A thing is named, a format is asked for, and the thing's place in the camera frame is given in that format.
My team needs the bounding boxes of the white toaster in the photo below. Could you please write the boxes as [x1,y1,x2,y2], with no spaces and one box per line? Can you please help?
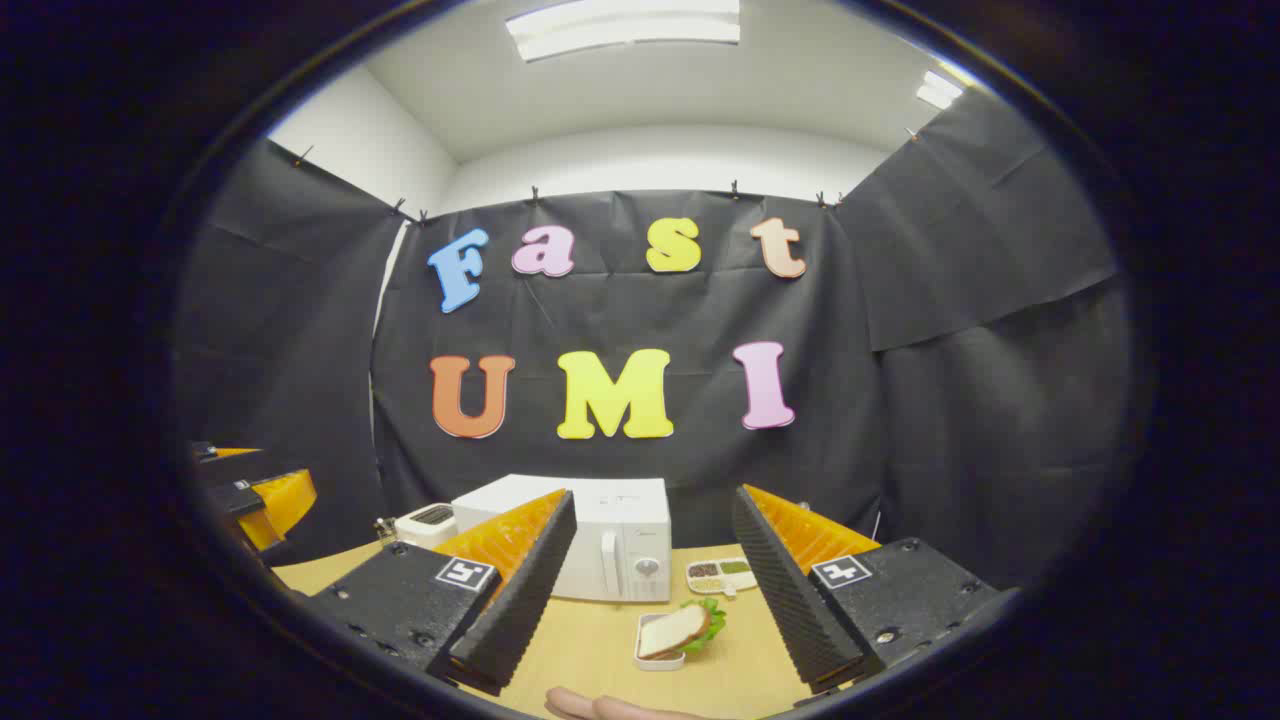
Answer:
[395,503,459,551]

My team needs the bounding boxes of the white microwave oven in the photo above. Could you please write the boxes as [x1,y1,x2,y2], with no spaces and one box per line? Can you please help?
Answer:
[452,474,673,603]

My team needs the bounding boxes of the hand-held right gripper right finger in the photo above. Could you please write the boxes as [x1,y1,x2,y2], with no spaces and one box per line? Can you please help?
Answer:
[732,484,1004,696]

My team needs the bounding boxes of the white rectangular dish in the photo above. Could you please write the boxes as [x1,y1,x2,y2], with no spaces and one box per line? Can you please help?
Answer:
[634,613,691,672]

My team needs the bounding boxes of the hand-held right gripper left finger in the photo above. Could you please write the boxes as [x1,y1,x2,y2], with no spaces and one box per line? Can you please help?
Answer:
[295,488,579,698]

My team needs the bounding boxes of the ceiling light panel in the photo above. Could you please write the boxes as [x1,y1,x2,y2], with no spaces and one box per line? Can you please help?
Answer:
[505,0,742,63]
[915,70,964,110]

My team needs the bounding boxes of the bread and lettuce sandwich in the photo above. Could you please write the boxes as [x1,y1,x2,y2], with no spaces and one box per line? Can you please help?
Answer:
[640,598,728,661]

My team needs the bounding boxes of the white divided grain dish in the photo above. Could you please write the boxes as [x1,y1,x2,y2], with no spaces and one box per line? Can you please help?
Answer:
[686,557,758,598]

